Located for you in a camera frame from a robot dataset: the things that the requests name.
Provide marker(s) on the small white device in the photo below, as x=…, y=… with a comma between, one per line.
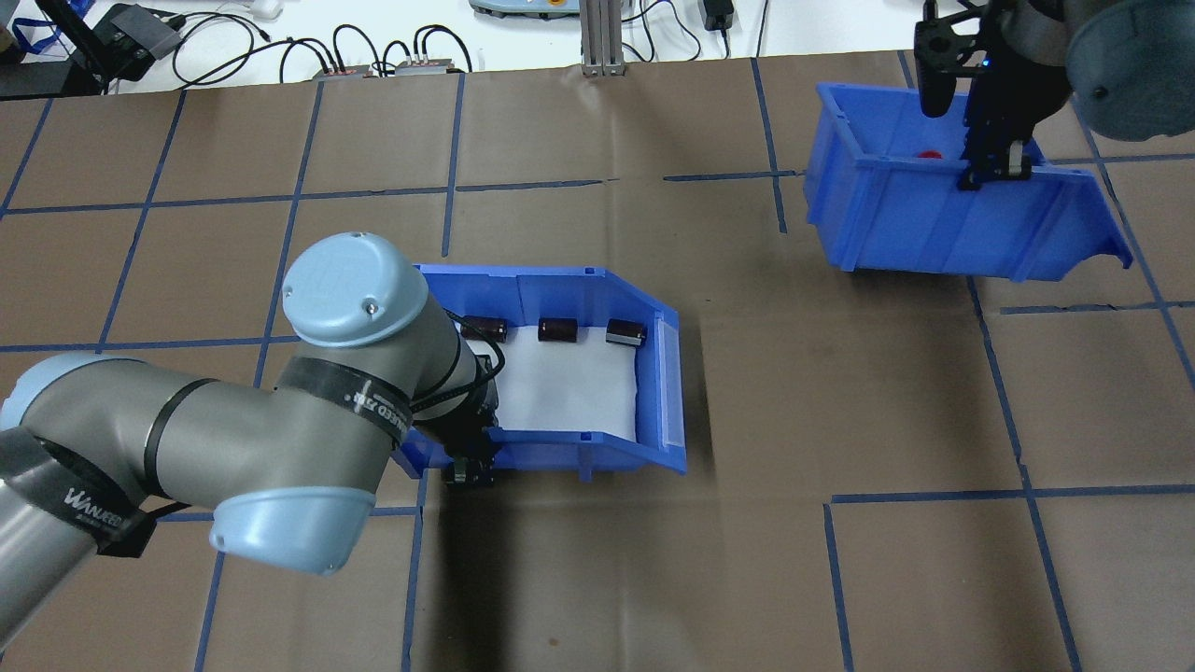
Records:
x=257, y=7

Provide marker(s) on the orange grey usb hub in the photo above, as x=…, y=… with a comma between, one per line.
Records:
x=428, y=66
x=343, y=71

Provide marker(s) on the blue plastic switch bin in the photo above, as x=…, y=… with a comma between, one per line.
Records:
x=934, y=224

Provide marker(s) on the large red mushroom button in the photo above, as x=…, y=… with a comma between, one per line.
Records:
x=929, y=154

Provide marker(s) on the white foam liner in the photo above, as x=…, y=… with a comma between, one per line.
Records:
x=560, y=392

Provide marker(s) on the black box device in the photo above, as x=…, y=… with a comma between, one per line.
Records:
x=135, y=39

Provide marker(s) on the aluminium profile post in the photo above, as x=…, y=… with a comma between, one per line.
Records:
x=603, y=37

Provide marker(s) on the black cylindrical battery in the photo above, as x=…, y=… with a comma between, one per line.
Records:
x=625, y=333
x=484, y=328
x=557, y=328

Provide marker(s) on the light blue teach pendant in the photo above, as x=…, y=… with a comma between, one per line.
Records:
x=523, y=7

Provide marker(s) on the blue plastic battery bin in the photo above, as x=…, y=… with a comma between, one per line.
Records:
x=551, y=294

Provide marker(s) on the black power adapter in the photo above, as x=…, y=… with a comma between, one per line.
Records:
x=717, y=13

